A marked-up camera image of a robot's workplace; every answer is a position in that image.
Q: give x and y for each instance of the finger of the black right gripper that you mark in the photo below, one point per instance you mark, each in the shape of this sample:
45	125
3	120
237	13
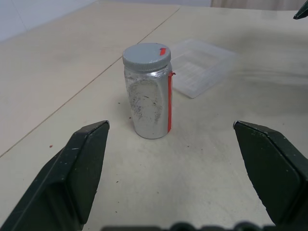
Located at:
302	13

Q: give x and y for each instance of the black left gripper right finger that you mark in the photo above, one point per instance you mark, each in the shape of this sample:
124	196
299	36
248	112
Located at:
276	173

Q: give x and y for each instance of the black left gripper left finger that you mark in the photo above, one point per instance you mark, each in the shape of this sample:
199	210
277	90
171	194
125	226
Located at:
60	183

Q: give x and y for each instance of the clear glass jar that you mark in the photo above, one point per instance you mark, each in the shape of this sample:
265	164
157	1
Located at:
146	108

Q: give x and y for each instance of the clear plastic lid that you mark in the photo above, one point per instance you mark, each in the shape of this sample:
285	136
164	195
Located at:
204	67

